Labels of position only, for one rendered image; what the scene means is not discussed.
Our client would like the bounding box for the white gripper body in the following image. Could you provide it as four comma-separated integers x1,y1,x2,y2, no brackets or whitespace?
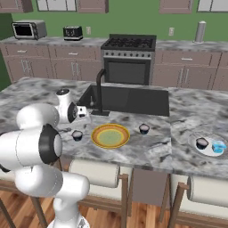
79,114,93,126

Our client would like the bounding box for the dark yogurt container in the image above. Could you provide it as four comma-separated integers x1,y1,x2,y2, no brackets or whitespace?
71,129,84,143
138,123,151,135
195,137,210,151

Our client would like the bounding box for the yellow round plate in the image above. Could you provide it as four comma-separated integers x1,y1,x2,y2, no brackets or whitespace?
90,123,131,150

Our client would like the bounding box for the black sink tap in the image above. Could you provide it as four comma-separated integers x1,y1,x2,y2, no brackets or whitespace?
89,68,111,117

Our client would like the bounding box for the black sink basin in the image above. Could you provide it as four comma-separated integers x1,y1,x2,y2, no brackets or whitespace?
77,84,170,118

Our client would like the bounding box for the white cushioned wooden stool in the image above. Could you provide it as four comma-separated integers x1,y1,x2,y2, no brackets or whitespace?
68,159,134,228
159,173,228,228

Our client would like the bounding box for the brown base cupboard run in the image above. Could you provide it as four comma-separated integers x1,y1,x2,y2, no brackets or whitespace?
0,43,104,85
151,48,228,92

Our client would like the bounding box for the steel range with oven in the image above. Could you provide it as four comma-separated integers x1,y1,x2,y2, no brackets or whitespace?
100,33,158,87

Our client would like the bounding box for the black toaster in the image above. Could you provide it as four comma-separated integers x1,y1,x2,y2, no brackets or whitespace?
62,25,85,42

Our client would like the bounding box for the silver toaster oven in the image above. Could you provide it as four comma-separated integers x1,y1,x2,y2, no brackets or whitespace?
11,20,48,41

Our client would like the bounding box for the white framed window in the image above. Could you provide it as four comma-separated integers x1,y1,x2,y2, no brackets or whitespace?
35,0,78,12
196,0,228,13

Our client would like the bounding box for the blue small container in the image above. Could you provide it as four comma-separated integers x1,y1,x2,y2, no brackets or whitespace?
211,140,228,154

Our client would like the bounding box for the steel cylinder canister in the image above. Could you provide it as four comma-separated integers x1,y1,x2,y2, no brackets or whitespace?
193,20,208,45

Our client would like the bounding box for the brown wall cupboard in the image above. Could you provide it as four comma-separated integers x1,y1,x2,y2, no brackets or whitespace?
159,0,194,15
0,0,35,14
76,0,110,14

